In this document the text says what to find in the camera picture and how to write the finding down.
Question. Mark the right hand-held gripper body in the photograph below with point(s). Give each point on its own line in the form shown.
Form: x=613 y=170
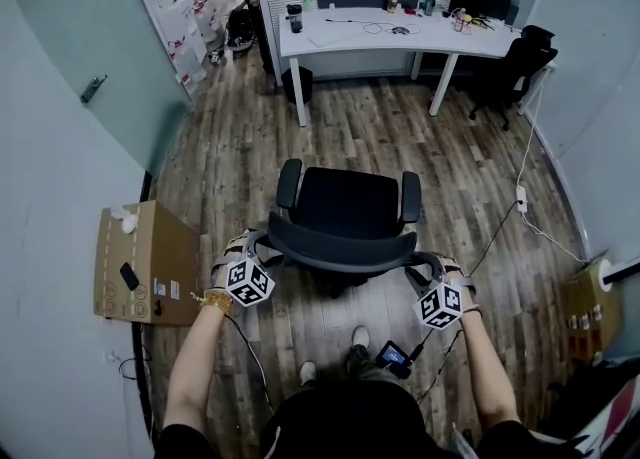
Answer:
x=440 y=304

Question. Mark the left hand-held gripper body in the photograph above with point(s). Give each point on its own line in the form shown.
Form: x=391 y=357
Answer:
x=249 y=281

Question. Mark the person's right forearm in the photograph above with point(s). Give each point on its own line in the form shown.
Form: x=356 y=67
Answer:
x=487 y=372

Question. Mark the person's left forearm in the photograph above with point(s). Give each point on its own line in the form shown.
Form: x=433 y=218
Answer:
x=192 y=362

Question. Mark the black high-back office chair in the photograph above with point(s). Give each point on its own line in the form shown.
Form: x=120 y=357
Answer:
x=520 y=67

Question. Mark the white desk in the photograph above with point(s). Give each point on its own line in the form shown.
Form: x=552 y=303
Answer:
x=350 y=37

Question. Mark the person's left hand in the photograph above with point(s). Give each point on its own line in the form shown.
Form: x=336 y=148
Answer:
x=235 y=247

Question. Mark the person's right hand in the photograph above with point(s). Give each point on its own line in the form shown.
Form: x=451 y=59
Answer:
x=450 y=267

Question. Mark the small black screen device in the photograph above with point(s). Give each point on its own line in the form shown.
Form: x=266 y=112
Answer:
x=394 y=358

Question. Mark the person's right shoe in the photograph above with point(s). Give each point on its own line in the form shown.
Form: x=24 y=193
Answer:
x=360 y=336

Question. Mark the person's shoe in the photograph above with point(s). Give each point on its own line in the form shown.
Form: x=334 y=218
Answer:
x=308 y=373
x=360 y=336

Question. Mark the person's trouser leg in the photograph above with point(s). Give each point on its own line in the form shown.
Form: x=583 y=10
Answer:
x=367 y=369

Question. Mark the large cardboard box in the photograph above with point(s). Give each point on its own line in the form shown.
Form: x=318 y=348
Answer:
x=150 y=247

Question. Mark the person's left shoe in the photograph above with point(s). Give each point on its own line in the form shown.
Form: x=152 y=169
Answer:
x=308 y=373

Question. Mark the black smartphone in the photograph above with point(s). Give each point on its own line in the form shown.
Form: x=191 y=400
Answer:
x=129 y=276

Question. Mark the white power strip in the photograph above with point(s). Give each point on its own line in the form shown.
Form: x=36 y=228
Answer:
x=522 y=198

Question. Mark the crumpled white tissue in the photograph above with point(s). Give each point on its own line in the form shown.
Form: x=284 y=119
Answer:
x=127 y=221

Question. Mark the small cardboard box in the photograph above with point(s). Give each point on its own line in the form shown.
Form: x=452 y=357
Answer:
x=592 y=317

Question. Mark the person's black shirt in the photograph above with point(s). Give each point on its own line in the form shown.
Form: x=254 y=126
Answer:
x=345 y=427

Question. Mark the white tape roll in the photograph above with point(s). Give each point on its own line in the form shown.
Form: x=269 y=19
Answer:
x=605 y=274

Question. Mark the black waste bin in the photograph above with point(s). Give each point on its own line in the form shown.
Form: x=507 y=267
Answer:
x=298 y=84

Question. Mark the black backpack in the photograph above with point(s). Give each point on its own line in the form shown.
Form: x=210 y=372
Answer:
x=240 y=29

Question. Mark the black tumbler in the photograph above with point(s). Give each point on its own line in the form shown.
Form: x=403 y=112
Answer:
x=295 y=19

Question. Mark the small yellow-cap bottle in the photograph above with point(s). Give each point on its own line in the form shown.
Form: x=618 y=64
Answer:
x=459 y=21

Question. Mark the white banner stand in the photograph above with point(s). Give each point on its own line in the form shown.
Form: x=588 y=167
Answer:
x=170 y=7

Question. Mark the dark drink bottle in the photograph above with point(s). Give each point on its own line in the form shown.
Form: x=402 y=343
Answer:
x=430 y=4

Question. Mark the brown tea bottle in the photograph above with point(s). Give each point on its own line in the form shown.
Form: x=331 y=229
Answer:
x=393 y=2

